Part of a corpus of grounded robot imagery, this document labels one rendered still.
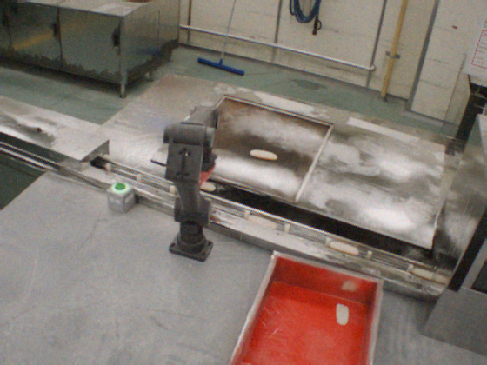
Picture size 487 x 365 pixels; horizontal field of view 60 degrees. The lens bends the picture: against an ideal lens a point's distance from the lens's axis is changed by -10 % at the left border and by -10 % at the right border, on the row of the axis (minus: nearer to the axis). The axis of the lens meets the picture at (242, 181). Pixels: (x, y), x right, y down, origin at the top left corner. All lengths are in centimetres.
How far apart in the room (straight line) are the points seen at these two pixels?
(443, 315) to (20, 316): 113
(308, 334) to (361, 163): 77
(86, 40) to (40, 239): 310
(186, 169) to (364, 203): 79
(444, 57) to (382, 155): 294
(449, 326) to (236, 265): 65
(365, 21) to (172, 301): 412
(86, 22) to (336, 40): 257
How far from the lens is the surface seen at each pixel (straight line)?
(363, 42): 505
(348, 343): 128
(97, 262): 143
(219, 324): 126
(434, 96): 482
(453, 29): 465
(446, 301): 129
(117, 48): 422
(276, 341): 124
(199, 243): 140
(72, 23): 449
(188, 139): 103
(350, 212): 159
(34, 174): 195
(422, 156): 192
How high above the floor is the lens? 180
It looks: 34 degrees down
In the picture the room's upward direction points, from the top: 7 degrees clockwise
